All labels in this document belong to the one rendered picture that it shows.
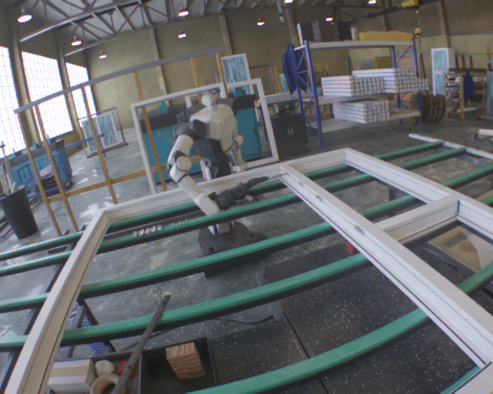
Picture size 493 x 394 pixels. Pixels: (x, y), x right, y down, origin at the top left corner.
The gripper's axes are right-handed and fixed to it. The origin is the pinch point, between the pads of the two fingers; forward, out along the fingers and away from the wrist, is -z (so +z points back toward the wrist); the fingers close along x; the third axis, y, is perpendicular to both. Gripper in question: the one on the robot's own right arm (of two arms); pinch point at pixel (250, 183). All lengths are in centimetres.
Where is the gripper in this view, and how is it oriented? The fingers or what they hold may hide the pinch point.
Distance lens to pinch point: 145.5
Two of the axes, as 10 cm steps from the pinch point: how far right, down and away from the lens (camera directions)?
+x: 1.7, 1.1, -9.8
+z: -8.2, 5.6, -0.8
